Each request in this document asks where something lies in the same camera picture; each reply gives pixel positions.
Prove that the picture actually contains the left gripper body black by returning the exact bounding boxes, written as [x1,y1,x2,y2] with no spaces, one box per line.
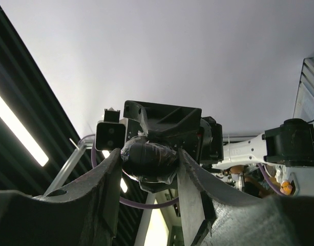
[123,100,223,192]

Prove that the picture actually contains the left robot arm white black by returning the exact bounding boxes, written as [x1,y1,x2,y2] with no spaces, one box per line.
[121,100,314,193]

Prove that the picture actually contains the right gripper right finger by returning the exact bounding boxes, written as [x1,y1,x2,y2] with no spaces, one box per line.
[177,149,314,245]

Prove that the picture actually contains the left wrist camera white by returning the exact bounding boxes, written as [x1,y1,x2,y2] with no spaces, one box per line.
[95,108,126,151]

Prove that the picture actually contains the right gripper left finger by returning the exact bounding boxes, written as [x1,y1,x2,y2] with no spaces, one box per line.
[0,149,122,245]

